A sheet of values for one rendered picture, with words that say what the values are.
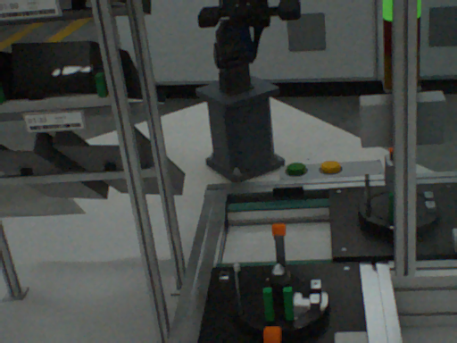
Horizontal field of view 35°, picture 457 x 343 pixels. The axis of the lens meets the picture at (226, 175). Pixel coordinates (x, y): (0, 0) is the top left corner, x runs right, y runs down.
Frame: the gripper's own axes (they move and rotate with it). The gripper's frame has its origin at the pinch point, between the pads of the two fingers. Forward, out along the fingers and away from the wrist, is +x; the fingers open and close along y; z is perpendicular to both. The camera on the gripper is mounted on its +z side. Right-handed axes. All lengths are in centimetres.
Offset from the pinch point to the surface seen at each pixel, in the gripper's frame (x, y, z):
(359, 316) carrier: 29, 16, 47
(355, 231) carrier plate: 28.3, 16.8, 23.5
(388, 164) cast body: 16.8, 22.8, 21.5
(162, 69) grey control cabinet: 100, -90, -302
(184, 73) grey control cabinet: 103, -76, -300
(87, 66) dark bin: -8.7, -19.8, 36.3
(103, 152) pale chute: 8.5, -23.1, 27.8
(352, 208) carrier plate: 28.2, 16.6, 15.5
